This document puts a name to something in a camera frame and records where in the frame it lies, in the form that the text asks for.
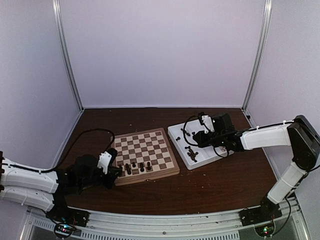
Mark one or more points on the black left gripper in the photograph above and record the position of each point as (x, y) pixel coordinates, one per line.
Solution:
(112, 170)

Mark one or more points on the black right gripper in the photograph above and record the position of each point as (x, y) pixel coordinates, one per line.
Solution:
(201, 141)

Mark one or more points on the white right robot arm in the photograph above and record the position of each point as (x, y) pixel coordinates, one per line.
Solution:
(293, 148)

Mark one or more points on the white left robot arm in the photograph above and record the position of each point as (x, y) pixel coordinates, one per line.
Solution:
(46, 189)

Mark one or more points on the dark chess knight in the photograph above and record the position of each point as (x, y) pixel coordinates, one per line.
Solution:
(192, 154)

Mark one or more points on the wooden chess board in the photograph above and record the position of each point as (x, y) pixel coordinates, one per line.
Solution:
(141, 147)

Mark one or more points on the white plastic divided tray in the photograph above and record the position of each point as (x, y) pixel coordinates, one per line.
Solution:
(205, 155)

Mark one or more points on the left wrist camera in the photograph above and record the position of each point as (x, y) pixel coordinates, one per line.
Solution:
(106, 159)

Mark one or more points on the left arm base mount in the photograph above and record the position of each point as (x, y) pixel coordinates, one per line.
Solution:
(60, 212)

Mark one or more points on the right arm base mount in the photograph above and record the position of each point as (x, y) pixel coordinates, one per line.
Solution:
(259, 214)

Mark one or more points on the aluminium front rail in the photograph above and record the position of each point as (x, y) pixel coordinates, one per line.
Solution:
(224, 225)

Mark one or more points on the right aluminium frame post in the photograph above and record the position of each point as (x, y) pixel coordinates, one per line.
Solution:
(264, 30)

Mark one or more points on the aluminium frame post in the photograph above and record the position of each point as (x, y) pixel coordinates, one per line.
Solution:
(65, 54)
(264, 30)

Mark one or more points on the left aluminium frame post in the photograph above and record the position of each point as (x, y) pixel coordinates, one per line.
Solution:
(65, 54)

